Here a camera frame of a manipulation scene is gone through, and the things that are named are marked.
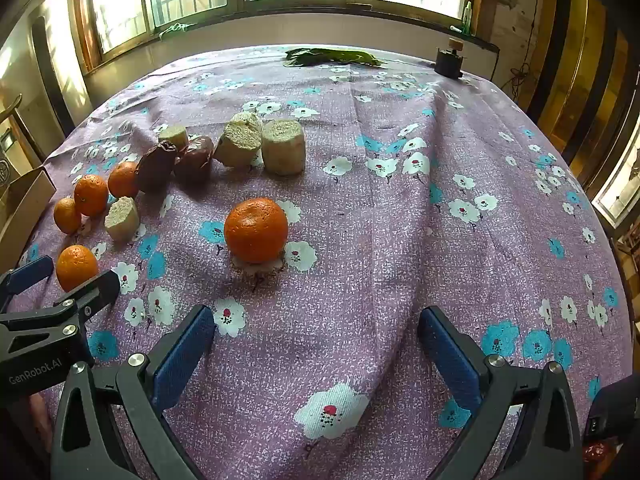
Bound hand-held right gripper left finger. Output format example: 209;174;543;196
50;304;217;480

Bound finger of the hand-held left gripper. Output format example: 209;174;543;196
0;255;54;311
0;270;121;346

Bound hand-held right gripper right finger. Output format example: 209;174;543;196
417;306;586;480

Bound small orange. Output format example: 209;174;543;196
56;244;100;292
53;197;83;235
74;174;109;218
107;161;141;200

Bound cardboard box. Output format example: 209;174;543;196
0;166;57;273

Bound red date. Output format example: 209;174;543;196
136;141;178;193
173;136;215;186

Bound large orange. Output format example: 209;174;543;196
223;197;290;265

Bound purple floral bedsheet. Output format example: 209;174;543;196
10;45;633;480

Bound wooden chair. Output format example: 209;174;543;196
0;94;31;191

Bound black object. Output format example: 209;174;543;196
582;375;640;446

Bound red shiny object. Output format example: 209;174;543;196
582;440;617;467

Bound standing air conditioner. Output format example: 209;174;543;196
7;0;96;141

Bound black jar with cork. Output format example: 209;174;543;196
434;37;465;80

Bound golden wooden cabinet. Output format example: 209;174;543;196
525;0;640;196

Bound green leaves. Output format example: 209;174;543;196
282;47;388;68

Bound black wall cable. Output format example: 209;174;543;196
502;0;543;106

